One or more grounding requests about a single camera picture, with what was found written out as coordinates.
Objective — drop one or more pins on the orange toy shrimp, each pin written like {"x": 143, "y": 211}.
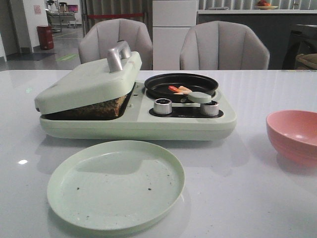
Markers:
{"x": 181, "y": 90}

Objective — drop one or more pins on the bread slice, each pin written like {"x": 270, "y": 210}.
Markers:
{"x": 109, "y": 108}

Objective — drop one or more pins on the green breakfast maker lid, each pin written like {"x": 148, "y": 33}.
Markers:
{"x": 88, "y": 84}

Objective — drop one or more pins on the pink plastic bowl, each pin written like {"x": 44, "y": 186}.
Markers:
{"x": 293, "y": 134}

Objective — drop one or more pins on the green breakfast maker base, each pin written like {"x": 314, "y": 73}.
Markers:
{"x": 138, "y": 123}

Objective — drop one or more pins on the left silver control knob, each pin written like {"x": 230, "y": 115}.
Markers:
{"x": 162, "y": 106}

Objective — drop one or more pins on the silver control knob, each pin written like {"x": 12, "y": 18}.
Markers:
{"x": 210, "y": 109}
{"x": 162, "y": 106}

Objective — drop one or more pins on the black round frying pan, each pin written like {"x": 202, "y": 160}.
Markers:
{"x": 157, "y": 86}

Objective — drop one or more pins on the right silver control knob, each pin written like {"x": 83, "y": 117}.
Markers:
{"x": 210, "y": 109}

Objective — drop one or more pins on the light green round plate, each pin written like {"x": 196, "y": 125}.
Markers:
{"x": 116, "y": 187}

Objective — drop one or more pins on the right grey armchair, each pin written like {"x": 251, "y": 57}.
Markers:
{"x": 220, "y": 45}

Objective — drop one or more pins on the grey armchair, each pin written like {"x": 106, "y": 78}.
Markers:
{"x": 220, "y": 45}
{"x": 105, "y": 35}

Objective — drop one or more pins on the left grey armchair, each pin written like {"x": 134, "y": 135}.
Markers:
{"x": 105, "y": 35}

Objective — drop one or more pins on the white refrigerator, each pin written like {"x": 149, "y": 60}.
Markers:
{"x": 171, "y": 21}

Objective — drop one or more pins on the white kitchen counter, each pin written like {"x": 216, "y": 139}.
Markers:
{"x": 256, "y": 11}

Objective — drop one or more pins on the red trash bin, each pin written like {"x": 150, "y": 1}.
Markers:
{"x": 45, "y": 37}

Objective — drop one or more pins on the fruit plate on counter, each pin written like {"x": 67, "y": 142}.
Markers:
{"x": 264, "y": 5}

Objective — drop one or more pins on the dark appliance at right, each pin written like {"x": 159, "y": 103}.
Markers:
{"x": 302, "y": 40}

